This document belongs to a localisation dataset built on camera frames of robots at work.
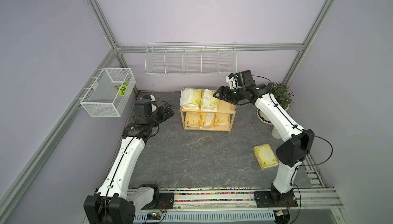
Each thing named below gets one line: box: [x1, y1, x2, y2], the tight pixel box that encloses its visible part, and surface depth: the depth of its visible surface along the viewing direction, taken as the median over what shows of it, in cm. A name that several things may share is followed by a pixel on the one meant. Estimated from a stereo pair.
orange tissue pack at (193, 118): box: [185, 112, 201, 126], surface depth 100 cm
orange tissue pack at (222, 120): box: [214, 113, 231, 128], surface depth 98 cm
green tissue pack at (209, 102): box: [200, 87, 219, 112], surface depth 84 cm
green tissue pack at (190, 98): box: [180, 87, 202, 110], surface depth 85 cm
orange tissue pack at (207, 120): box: [199, 112, 216, 129], surface depth 99 cm
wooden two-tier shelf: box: [180, 100, 237, 133], surface depth 98 cm
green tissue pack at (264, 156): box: [252, 143, 279, 170], surface depth 86 cm
